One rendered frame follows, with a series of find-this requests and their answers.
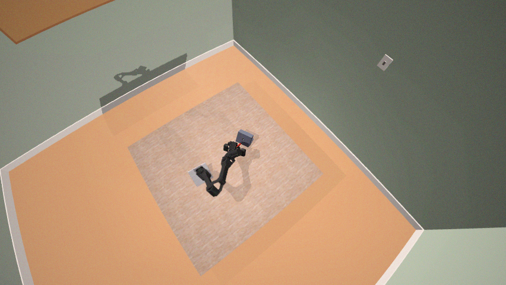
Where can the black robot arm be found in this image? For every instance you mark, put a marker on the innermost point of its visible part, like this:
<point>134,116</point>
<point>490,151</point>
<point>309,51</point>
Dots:
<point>226,164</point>

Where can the grey sloped panel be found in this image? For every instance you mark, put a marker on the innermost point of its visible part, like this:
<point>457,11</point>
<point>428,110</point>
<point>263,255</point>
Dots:
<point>245,138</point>

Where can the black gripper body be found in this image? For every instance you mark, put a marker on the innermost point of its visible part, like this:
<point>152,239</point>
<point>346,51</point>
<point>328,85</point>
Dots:
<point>226,148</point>

